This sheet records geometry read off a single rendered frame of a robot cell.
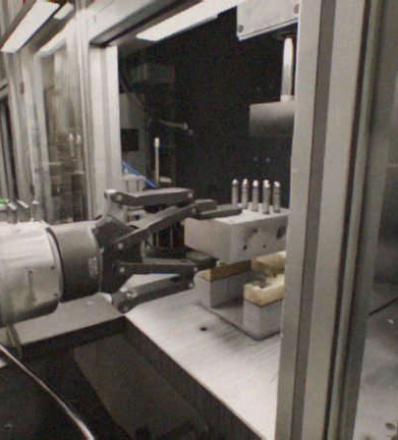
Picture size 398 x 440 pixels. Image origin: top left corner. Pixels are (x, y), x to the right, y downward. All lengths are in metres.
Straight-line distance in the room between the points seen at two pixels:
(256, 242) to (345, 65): 0.26
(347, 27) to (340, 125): 0.05
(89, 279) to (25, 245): 0.06
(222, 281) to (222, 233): 0.13
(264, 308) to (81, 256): 0.24
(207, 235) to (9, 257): 0.23
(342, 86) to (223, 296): 0.39
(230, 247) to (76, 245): 0.17
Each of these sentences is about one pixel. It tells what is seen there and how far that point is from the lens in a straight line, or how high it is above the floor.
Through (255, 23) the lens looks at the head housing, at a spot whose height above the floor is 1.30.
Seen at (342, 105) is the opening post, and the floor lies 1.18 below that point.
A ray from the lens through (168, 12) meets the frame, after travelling 0.45.
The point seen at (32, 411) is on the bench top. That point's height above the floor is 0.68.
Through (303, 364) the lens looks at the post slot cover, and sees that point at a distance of 0.29.
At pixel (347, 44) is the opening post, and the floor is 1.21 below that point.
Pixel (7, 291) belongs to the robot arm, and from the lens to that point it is 0.33.
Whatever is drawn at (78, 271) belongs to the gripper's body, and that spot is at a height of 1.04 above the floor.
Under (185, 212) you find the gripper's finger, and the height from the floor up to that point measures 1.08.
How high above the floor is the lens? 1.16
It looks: 13 degrees down
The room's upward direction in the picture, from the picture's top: straight up
